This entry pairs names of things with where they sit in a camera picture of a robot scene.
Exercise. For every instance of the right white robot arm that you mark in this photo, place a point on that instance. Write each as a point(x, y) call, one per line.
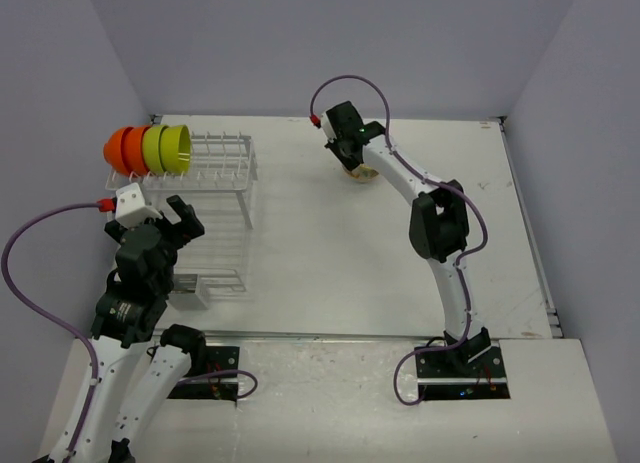
point(438, 225)

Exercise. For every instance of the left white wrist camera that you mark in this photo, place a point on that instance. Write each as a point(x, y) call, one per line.
point(132, 207)

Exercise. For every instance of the clear cutlery holder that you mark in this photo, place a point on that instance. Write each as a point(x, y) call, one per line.
point(189, 293)

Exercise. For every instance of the floral patterned white bowl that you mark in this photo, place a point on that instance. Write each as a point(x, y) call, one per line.
point(361, 174)

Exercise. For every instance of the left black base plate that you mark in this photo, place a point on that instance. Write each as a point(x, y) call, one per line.
point(218, 358)

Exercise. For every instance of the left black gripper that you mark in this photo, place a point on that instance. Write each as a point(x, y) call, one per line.
point(189, 226)

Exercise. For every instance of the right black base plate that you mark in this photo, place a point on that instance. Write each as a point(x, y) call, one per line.
point(442, 379)

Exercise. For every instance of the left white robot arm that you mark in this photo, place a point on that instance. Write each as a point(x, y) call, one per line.
point(106, 426)

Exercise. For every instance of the lime green bowl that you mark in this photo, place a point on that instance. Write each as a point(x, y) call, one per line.
point(175, 149)
point(151, 149)

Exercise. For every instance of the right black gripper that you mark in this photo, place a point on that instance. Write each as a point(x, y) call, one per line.
point(351, 164)

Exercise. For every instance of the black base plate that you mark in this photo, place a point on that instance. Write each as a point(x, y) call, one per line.
point(218, 358)
point(442, 379)

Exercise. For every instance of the orange bowl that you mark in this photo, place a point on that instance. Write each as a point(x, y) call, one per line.
point(113, 151)
point(132, 151)

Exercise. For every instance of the white wire dish rack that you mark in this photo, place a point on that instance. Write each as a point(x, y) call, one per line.
point(219, 186)

